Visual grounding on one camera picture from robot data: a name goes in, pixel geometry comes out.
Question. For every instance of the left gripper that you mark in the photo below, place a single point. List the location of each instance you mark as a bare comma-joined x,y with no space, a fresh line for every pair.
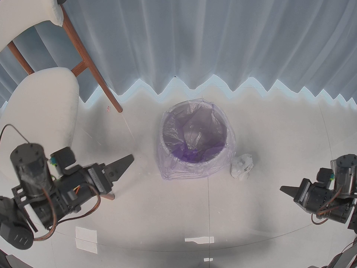
86,186

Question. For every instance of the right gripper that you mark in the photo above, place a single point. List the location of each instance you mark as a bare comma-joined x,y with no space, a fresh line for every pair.
309,197

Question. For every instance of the purple plastic bag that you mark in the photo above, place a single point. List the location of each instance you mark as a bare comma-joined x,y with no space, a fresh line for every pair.
167,169

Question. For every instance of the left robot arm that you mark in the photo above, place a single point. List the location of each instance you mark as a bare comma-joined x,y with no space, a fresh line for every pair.
28,160

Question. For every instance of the white trash bin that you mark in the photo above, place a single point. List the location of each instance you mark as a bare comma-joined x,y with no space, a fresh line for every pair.
227,133

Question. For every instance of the white cushioned wooden chair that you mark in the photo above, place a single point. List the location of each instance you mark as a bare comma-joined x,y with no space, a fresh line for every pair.
41,110

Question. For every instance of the pale blue curtain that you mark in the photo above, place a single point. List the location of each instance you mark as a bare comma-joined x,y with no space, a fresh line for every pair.
195,32

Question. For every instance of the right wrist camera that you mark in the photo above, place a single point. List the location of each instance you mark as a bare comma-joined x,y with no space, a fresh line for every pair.
325,174

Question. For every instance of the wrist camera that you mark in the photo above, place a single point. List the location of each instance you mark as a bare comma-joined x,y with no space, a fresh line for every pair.
325,174
64,156

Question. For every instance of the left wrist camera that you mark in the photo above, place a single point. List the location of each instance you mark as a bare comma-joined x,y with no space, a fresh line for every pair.
64,156

